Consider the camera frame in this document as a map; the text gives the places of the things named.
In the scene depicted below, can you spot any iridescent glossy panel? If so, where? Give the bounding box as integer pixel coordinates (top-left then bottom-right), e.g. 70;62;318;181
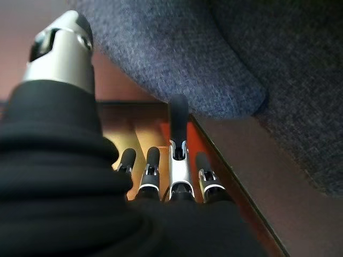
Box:
96;100;292;257

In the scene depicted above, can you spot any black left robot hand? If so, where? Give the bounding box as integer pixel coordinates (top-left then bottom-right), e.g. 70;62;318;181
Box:
0;10;269;257

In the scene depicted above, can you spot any grey upholstered armchair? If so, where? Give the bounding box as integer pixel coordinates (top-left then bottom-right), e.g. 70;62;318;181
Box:
71;0;343;199

